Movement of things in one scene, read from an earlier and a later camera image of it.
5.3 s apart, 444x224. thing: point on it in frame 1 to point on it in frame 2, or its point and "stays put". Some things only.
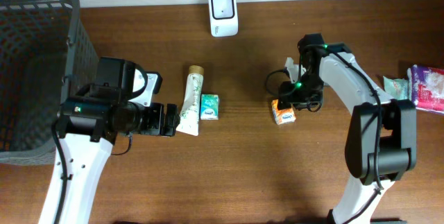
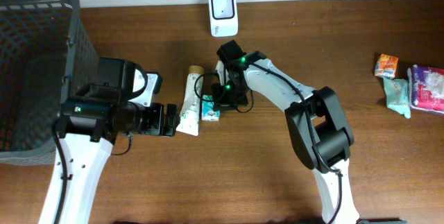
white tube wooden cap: x=189 y=122 stays put
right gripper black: x=297 y=101 to x=226 y=101
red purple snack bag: x=425 y=88 stays put
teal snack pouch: x=397 y=88 stays put
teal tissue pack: x=209 y=107 stays put
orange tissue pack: x=282 y=116 to x=385 y=66
